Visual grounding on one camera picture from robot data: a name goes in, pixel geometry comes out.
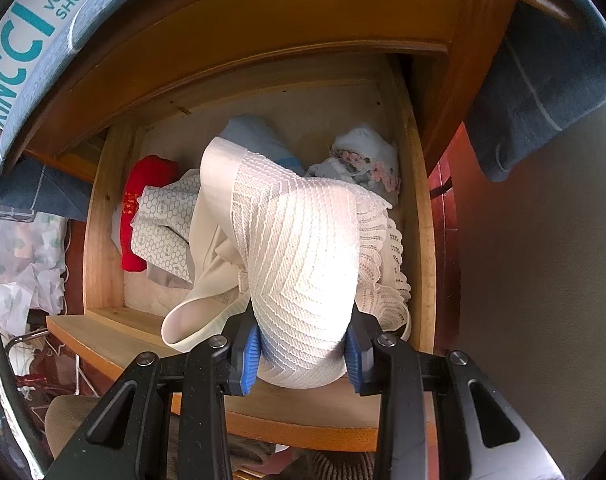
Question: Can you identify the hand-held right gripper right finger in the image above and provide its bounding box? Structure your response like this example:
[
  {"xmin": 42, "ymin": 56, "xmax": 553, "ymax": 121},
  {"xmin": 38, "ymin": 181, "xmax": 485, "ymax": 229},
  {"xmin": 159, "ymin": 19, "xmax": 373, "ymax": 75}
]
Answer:
[{"xmin": 344, "ymin": 307, "xmax": 544, "ymax": 480}]

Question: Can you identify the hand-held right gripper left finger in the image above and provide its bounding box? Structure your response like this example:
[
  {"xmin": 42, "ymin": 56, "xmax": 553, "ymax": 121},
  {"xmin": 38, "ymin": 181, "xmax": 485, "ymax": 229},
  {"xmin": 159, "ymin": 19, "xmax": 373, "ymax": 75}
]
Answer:
[{"xmin": 46, "ymin": 306, "xmax": 261, "ymax": 480}]

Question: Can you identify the white lace underwear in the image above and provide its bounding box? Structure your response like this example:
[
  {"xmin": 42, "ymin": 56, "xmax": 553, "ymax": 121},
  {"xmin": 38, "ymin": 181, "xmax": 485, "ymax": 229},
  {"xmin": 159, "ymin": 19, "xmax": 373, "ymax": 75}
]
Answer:
[{"xmin": 160, "ymin": 135, "xmax": 414, "ymax": 391}]

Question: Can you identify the white hexagon print underwear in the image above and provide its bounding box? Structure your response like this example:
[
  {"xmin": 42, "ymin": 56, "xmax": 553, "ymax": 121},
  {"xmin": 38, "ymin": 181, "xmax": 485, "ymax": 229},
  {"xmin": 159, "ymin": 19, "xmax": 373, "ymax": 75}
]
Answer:
[{"xmin": 130, "ymin": 170, "xmax": 204, "ymax": 283}]

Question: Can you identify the red underwear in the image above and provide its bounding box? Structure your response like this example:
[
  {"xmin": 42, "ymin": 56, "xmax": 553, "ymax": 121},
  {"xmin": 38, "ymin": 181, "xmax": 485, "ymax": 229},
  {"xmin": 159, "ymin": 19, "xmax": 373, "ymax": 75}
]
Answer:
[{"xmin": 119, "ymin": 156, "xmax": 180, "ymax": 273}]

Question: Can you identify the white floral trim underwear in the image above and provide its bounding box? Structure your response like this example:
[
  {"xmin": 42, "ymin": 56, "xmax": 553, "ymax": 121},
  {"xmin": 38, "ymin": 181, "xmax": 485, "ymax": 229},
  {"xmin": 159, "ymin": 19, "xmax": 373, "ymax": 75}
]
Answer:
[{"xmin": 303, "ymin": 127, "xmax": 401, "ymax": 206}]

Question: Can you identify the light blue underwear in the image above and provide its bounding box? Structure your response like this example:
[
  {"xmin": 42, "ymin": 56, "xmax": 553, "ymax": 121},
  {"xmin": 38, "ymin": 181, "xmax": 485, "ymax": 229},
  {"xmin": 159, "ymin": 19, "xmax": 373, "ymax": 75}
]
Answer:
[{"xmin": 218, "ymin": 115, "xmax": 306, "ymax": 173}]

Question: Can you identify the white floral cloth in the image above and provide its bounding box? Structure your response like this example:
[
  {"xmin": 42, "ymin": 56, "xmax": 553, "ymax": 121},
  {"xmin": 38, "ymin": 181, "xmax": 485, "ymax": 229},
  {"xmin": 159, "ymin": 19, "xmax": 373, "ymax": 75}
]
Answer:
[{"xmin": 0, "ymin": 210, "xmax": 69, "ymax": 331}]

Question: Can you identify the blue checked cloth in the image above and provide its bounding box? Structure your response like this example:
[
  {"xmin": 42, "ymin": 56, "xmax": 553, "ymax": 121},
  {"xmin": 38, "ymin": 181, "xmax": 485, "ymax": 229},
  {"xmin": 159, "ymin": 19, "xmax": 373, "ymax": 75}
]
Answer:
[{"xmin": 0, "ymin": 0, "xmax": 606, "ymax": 223}]

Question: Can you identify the white shoe box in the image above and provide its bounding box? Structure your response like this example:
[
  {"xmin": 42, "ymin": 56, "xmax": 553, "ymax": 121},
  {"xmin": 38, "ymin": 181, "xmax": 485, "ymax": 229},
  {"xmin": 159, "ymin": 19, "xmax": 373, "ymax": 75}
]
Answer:
[{"xmin": 0, "ymin": 0, "xmax": 109, "ymax": 141}]

